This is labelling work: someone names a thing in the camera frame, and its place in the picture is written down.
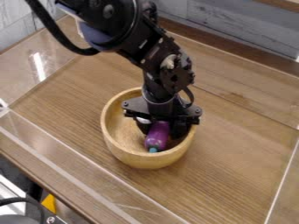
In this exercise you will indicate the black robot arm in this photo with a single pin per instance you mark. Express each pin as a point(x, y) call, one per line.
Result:
point(123, 26)

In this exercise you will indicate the yellow black device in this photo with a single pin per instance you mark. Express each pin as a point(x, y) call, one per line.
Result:
point(41, 210)

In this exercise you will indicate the brown wooden bowl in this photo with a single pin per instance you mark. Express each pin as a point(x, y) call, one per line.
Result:
point(126, 141)

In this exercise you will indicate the purple toy eggplant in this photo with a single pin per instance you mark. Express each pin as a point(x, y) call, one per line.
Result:
point(156, 137)

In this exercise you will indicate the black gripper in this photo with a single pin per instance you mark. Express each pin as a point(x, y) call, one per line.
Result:
point(176, 111)

